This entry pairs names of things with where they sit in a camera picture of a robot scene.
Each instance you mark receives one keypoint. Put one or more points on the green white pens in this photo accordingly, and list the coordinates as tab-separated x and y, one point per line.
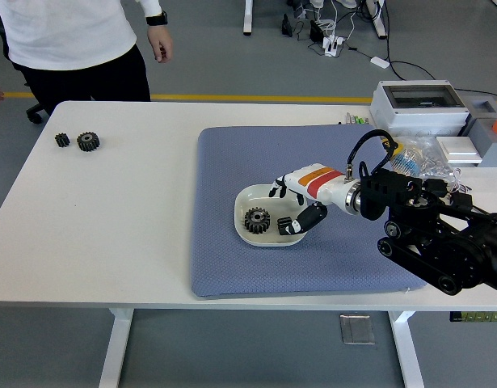
357	119

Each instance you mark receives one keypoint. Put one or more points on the grey electrical enclosure box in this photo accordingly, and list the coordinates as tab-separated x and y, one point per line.
414	117

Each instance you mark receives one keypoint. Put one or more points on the white table leg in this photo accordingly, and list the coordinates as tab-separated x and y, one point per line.
407	351
116	347

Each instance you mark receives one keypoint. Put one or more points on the clear plastic parts bag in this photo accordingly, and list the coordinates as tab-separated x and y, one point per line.
426	157

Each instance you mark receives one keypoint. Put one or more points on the blue-grey quilted mat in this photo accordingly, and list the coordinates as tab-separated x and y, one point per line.
252	153

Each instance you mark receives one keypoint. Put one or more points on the metal floor plate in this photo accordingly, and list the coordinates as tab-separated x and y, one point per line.
357	329

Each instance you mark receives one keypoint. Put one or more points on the black office chair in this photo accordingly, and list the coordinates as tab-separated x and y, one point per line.
36	111

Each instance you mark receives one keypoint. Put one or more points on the white floor adapter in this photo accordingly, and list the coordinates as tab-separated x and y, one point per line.
379	61

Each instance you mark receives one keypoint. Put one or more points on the white switch plate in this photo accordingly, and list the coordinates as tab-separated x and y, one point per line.
460	148

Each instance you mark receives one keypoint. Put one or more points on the white square dish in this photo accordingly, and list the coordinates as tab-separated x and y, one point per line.
256	196

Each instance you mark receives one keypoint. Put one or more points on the person's left hand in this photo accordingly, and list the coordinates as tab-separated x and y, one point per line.
161	44

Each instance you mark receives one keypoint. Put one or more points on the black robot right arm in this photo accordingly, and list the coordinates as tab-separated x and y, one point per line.
377	194

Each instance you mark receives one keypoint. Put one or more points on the person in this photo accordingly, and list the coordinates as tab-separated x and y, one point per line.
70	32

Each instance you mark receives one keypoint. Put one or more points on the grey block housing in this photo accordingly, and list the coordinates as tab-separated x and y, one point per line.
494	149

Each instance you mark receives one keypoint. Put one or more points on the black floor power box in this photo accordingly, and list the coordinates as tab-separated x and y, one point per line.
316	30

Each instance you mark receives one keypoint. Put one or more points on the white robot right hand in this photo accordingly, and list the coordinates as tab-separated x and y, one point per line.
317	182

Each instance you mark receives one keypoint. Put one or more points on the large black gear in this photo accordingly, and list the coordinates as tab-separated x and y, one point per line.
252	222
88	142

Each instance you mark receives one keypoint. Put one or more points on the yellow black packet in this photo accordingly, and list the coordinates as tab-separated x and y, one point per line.
390	144

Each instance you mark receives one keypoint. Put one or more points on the white power strip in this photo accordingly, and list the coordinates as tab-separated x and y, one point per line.
333	44

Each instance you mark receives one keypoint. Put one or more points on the black table control panel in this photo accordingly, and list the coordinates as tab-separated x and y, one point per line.
478	317

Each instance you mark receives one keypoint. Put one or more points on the white background desk leg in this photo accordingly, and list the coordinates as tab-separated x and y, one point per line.
248	16
378	20

